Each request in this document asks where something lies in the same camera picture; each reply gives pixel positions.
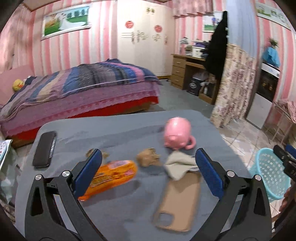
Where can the black phone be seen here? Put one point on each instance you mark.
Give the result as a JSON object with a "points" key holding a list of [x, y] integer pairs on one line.
{"points": [[44, 151]]}

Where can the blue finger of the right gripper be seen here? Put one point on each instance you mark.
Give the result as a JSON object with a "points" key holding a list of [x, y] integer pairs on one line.
{"points": [[291, 150]]}

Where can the desk lamp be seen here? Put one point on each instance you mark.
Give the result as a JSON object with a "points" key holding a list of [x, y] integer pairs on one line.
{"points": [[183, 43]]}

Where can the yellow duck plush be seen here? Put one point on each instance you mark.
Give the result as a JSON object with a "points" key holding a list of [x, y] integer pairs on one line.
{"points": [[18, 85]]}

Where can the striped patchwork blanket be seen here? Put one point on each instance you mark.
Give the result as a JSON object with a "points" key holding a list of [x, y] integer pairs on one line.
{"points": [[41, 89]]}

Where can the white wardrobe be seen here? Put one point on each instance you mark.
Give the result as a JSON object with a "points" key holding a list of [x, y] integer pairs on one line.
{"points": [[146, 35]]}

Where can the framed wedding photo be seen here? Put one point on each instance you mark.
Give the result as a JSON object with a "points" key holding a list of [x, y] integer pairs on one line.
{"points": [[66, 20]]}

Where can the pink pig mug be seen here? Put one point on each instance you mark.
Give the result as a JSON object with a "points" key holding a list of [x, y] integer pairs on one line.
{"points": [[177, 134]]}

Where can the wall picture right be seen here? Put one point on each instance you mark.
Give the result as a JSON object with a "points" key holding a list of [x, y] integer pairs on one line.
{"points": [[272, 14]]}

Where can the polka dot bag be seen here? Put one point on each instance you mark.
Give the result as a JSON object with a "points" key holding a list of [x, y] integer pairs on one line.
{"points": [[4, 150]]}

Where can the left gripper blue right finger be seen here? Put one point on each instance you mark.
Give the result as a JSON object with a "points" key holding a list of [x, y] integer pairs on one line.
{"points": [[242, 211]]}

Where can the pink window curtain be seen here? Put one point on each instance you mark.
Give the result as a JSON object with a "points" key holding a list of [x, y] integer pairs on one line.
{"points": [[14, 39]]}

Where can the wooden desk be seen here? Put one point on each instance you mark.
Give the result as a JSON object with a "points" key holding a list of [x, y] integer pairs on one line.
{"points": [[185, 67]]}

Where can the blue cloth on refrigerator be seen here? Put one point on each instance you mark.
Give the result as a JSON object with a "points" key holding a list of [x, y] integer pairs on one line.
{"points": [[270, 56]]}

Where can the white box on desk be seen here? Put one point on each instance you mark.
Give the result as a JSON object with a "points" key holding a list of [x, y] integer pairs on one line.
{"points": [[197, 51]]}

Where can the brown phone case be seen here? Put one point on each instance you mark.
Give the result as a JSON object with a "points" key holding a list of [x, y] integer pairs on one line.
{"points": [[178, 206]]}

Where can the bed with purple sheet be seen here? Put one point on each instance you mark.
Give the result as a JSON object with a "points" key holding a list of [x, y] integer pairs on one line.
{"points": [[33, 117]]}

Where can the pink clothes on rack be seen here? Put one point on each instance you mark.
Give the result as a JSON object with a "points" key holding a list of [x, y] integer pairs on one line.
{"points": [[290, 107]]}

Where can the pink valance curtain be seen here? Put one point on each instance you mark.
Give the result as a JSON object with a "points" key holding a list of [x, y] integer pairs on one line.
{"points": [[192, 7]]}

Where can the black box under desk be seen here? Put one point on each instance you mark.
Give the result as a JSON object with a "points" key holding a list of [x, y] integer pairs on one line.
{"points": [[194, 86]]}

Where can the grey printed snack wrapper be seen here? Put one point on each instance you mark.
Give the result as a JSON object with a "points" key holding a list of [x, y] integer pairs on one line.
{"points": [[178, 164]]}

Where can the brown paper ball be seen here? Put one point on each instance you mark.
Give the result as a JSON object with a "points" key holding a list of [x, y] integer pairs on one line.
{"points": [[148, 157]]}

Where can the small framed photo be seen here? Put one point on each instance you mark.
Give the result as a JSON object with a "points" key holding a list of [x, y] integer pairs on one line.
{"points": [[210, 22]]}

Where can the turquoise plastic basket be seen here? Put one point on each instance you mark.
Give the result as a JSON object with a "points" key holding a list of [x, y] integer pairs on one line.
{"points": [[270, 168]]}

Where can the orange snack bag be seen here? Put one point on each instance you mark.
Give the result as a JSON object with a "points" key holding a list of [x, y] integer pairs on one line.
{"points": [[109, 176]]}

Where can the small potted plant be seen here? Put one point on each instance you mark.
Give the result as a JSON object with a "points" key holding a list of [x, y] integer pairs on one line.
{"points": [[273, 43]]}

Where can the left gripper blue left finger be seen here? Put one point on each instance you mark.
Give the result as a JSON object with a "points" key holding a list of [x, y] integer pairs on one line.
{"points": [[43, 220]]}

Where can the floral curtain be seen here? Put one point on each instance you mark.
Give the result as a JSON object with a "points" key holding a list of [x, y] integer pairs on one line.
{"points": [[235, 87]]}

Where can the black hanging coat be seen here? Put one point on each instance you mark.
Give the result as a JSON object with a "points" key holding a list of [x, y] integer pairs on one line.
{"points": [[214, 62]]}

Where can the grey-blue table cloth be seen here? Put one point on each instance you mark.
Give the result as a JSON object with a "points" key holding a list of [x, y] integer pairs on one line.
{"points": [[125, 212]]}

